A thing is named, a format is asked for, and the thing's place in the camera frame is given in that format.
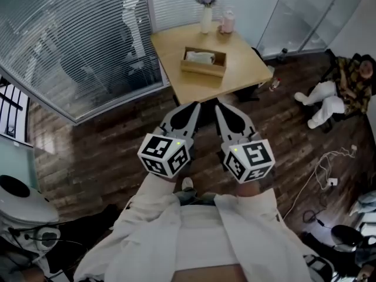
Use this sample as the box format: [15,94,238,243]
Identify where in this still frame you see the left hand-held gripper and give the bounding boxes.
[137,100,203,178]

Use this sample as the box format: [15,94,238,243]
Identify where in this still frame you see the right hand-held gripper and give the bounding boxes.
[214,103,276,184]

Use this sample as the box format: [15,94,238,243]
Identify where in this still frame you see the wooden tissue holder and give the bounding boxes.
[180,46,227,78]

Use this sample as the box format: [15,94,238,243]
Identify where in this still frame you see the white tissues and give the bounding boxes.
[185,51,216,65]

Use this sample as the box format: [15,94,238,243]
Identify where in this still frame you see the person's right forearm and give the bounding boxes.
[217,182,283,246]

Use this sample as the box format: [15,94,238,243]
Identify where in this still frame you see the person's left forearm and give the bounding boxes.
[117,172,183,240]

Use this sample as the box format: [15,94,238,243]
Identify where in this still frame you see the person's legs in jeans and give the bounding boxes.
[173,186,220,207]

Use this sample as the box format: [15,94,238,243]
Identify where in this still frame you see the clear plastic bottle red label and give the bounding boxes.
[268,77,282,93]

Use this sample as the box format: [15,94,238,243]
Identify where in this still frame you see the person's torso in white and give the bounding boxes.
[73,192,333,282]

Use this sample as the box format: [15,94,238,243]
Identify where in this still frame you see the square wooden table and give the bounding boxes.
[149,21,274,105]

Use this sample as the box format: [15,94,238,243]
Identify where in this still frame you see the light blue pillow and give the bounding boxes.
[349,190,376,217]

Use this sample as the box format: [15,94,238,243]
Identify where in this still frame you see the white vase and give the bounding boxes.
[200,6,213,35]

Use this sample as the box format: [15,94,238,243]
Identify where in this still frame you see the white headset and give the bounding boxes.
[0,216,63,257]

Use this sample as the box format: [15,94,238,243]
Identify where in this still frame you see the white round device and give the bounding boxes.
[0,174,61,226]

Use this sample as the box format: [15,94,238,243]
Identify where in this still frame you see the narrow window blinds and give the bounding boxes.
[151,0,286,32]

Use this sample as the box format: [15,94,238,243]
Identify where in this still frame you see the large window blinds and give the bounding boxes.
[0,0,165,125]

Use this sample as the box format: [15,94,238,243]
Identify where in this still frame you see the white cable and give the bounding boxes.
[282,147,358,220]

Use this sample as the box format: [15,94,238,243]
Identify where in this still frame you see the black cable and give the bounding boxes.
[302,209,327,228]

